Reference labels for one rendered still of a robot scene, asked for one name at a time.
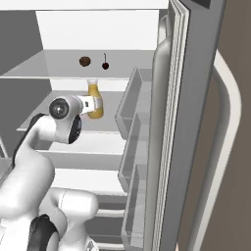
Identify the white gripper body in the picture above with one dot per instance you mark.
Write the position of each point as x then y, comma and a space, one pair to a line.
95, 104

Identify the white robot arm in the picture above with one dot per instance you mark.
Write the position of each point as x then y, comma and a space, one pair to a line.
29, 183

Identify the dark red cherry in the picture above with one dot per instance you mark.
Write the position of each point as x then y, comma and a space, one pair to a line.
105, 65

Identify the brown walnut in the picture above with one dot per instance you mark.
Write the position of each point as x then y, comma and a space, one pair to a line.
85, 61

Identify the yellow juice bottle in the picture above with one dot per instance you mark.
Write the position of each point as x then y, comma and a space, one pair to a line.
96, 98

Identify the grey door bin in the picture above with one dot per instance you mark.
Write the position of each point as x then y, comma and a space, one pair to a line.
135, 98
135, 209
134, 153

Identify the white fridge drawer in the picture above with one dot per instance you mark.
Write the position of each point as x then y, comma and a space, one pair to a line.
91, 183
94, 153

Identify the white fridge cabinet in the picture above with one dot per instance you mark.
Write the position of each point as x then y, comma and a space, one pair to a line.
98, 29

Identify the grey fridge door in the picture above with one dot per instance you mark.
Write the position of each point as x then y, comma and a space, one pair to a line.
186, 124

